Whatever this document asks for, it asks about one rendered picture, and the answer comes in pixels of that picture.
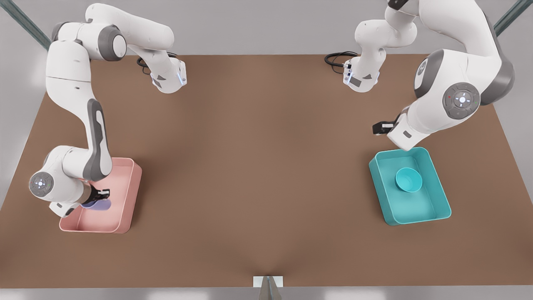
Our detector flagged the teal bowl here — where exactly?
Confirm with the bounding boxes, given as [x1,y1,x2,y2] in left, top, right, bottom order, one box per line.
[395,167,423,193]

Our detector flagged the silver frame post with foot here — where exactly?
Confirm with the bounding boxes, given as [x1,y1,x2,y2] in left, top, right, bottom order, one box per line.
[253,275,284,300]

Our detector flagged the purple cup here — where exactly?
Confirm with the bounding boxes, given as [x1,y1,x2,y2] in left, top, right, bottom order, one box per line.
[80,199,112,211]

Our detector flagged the teal rectangular box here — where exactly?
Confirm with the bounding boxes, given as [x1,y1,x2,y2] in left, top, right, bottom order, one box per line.
[369,147,452,226]

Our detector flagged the black cable loop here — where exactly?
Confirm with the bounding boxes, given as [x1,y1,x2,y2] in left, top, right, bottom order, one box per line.
[137,52,179,75]
[324,51,359,75]

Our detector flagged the pink rectangular box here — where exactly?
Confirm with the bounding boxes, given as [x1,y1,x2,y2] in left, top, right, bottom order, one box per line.
[59,157,142,234]

